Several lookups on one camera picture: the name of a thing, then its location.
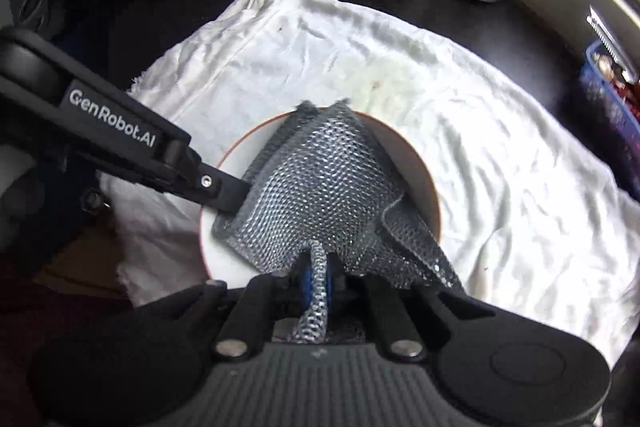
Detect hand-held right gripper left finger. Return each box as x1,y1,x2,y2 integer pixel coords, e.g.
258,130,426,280
167,257,315,360

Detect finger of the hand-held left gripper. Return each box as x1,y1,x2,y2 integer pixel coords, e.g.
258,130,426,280
172,151,250,214

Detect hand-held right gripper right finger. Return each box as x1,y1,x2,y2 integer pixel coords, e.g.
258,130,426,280
327,259,496,360

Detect white bowl with brown rim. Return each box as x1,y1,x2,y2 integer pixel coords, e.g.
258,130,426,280
199,109,442,288

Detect silver mesh scrubbing cloth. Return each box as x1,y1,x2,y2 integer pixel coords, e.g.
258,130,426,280
210,97,466,345

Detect white cloth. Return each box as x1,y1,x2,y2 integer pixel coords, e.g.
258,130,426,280
97,0,640,373

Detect blue plastic basket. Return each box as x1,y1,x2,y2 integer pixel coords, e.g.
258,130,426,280
577,39,640,198

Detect dried red chili peppers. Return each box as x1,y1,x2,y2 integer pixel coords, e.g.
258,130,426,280
619,79,640,120

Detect silver serrated blade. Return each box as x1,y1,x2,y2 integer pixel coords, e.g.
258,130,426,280
586,4,631,68

